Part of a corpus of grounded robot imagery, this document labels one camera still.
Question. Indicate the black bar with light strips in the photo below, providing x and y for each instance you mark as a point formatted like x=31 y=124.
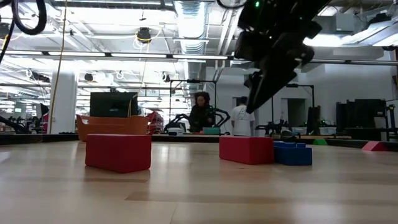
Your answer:
x=140 y=55

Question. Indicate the orange plastic bin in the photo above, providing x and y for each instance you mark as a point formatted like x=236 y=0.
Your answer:
x=112 y=126

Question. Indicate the black ceiling dome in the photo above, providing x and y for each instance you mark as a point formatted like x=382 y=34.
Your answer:
x=144 y=35

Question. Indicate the white column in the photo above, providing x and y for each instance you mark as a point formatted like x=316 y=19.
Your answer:
x=66 y=102

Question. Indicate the white box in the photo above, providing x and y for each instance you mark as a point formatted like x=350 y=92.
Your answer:
x=175 y=131

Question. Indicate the red wedge block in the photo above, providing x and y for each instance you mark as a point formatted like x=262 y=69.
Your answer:
x=376 y=147

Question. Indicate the black rack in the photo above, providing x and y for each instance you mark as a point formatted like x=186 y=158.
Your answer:
x=360 y=115

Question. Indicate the black background robot arm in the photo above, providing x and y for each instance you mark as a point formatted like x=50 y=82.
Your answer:
x=273 y=127
x=177 y=122
x=223 y=116

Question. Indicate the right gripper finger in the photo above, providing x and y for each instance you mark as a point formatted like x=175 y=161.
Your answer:
x=252 y=81
x=273 y=87

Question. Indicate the person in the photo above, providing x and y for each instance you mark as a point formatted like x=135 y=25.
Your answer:
x=202 y=113
x=242 y=116

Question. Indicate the red smooth block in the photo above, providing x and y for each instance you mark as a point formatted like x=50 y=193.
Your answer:
x=245 y=151
x=118 y=154

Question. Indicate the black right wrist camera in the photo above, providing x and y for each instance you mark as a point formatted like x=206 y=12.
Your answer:
x=248 y=46

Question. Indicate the green studded block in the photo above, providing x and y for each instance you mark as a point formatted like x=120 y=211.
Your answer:
x=320 y=142

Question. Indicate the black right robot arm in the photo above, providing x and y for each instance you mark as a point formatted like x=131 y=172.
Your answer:
x=280 y=12

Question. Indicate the teal box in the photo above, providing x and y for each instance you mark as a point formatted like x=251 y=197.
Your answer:
x=211 y=130

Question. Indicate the black aluminium table frame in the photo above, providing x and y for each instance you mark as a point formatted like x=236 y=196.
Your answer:
x=37 y=138

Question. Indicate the red cart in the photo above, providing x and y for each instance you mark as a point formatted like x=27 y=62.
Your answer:
x=154 y=121

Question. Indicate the silver ceiling duct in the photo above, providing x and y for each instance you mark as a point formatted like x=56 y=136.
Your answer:
x=191 y=28

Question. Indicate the black monitor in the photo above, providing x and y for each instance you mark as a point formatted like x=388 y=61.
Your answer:
x=113 y=104

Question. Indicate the blue studded brick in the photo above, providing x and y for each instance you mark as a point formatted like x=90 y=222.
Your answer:
x=292 y=156

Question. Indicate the black gantry frame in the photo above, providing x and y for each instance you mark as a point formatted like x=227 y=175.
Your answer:
x=303 y=85
x=192 y=81

